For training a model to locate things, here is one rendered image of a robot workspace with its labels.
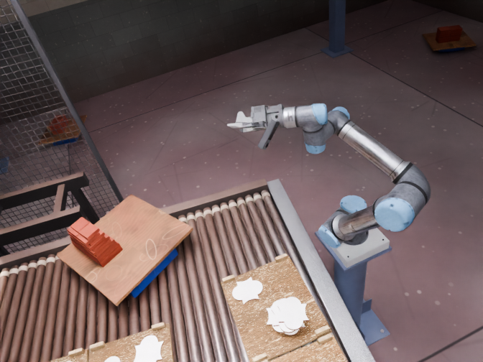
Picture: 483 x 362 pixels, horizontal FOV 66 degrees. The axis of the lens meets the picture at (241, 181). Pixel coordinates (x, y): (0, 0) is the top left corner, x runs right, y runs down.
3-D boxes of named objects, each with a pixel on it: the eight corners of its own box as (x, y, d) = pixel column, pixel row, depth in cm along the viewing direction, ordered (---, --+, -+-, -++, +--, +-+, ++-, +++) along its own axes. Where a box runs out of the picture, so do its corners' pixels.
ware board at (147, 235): (132, 196, 216) (131, 194, 215) (193, 229, 189) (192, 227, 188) (57, 257, 190) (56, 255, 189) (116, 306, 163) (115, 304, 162)
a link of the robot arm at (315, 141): (336, 141, 144) (333, 118, 138) (318, 158, 140) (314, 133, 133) (319, 136, 150) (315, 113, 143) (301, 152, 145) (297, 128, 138)
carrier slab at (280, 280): (288, 256, 180) (288, 254, 179) (332, 332, 150) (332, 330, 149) (221, 284, 175) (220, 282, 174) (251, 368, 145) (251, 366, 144)
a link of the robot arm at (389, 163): (449, 179, 130) (339, 98, 144) (434, 197, 125) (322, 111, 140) (431, 194, 140) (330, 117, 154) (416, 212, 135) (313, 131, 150)
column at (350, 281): (353, 287, 263) (361, 202, 205) (389, 334, 235) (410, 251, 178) (307, 310, 256) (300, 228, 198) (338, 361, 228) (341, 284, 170)
